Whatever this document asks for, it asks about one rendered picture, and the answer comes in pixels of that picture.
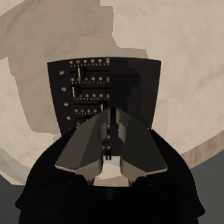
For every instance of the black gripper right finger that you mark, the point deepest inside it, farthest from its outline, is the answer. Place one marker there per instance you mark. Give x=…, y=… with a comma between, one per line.
x=145, y=153

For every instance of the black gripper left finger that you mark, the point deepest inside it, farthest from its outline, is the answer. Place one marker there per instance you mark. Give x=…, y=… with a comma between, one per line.
x=78, y=151

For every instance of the black lighting desk panel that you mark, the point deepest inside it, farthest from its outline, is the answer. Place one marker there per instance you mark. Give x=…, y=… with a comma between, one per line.
x=130, y=84

